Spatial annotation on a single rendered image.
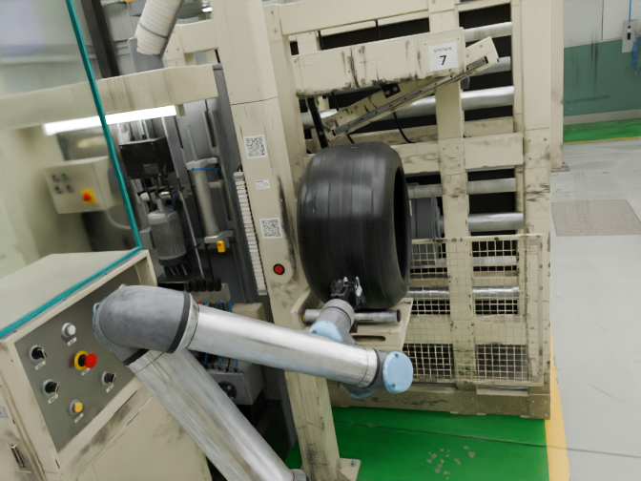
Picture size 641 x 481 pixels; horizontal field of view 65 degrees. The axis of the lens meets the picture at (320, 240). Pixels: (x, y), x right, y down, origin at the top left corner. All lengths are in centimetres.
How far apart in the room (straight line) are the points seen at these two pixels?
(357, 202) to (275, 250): 44
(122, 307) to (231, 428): 35
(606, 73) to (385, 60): 922
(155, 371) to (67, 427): 52
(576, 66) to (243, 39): 947
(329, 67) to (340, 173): 47
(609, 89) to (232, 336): 1030
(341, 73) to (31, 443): 145
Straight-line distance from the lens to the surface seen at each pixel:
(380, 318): 173
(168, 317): 94
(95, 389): 161
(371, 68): 185
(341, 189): 153
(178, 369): 108
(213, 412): 111
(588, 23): 1091
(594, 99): 1093
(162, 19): 218
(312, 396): 209
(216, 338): 98
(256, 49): 170
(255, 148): 173
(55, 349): 149
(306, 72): 191
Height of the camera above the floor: 173
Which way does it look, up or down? 19 degrees down
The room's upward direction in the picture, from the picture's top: 9 degrees counter-clockwise
